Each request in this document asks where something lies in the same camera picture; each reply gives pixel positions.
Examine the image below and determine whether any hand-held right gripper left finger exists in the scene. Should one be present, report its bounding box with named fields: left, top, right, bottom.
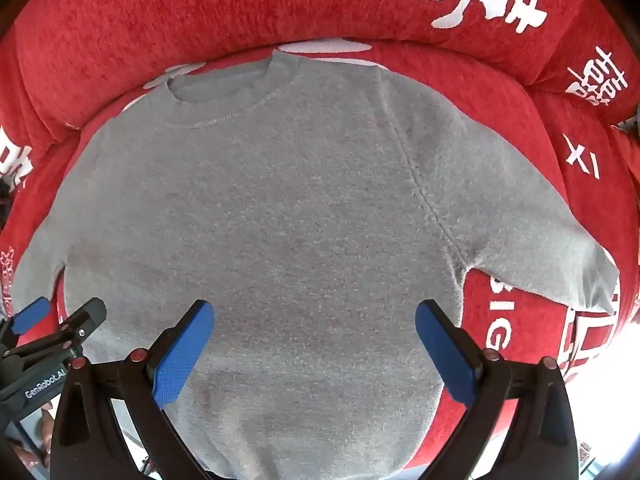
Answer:
left=50, top=300, right=216, bottom=480

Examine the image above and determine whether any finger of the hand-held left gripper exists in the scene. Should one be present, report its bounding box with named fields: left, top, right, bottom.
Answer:
left=5, top=297, right=108, bottom=370
left=0, top=296, right=51, bottom=351

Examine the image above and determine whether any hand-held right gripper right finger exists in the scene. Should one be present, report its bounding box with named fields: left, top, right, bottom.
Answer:
left=415, top=300, right=581, bottom=480

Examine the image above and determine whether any grey sweater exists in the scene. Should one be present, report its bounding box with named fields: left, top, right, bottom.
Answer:
left=10, top=51, right=621, bottom=480

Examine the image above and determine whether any grey cloth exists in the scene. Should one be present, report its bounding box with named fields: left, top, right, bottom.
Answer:
left=612, top=105, right=640, bottom=142

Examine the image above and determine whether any red printed sofa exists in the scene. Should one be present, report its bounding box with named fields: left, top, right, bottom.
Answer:
left=0, top=0, right=640, bottom=480

